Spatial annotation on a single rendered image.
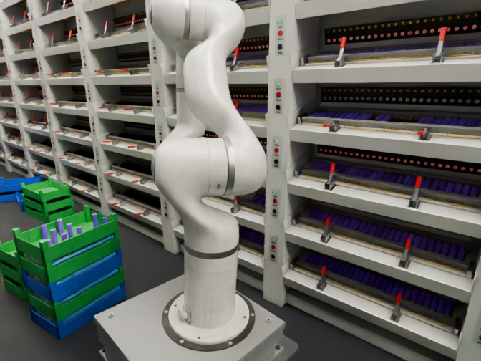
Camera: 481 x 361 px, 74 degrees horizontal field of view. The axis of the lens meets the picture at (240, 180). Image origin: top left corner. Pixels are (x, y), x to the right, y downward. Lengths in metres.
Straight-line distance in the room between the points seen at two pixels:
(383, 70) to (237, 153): 0.56
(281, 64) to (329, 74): 0.18
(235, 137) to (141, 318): 0.47
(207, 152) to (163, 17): 0.36
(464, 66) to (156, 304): 0.96
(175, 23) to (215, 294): 0.61
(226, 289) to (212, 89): 0.43
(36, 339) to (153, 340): 0.80
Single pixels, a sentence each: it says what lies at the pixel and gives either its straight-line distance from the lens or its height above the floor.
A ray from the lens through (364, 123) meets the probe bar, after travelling 1.10.
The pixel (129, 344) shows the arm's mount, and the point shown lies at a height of 0.38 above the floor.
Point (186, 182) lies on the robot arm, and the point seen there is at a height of 0.73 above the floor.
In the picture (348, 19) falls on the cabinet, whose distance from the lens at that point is 1.30.
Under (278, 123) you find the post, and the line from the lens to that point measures 1.18.
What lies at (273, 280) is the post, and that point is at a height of 0.11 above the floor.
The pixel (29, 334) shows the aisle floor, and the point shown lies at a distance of 1.55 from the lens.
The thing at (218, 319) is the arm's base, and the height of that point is 0.41.
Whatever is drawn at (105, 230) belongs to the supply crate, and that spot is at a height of 0.35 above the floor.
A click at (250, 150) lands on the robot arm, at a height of 0.78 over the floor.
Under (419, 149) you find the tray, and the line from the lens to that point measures 1.02.
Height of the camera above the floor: 0.90
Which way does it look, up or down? 16 degrees down
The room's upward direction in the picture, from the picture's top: straight up
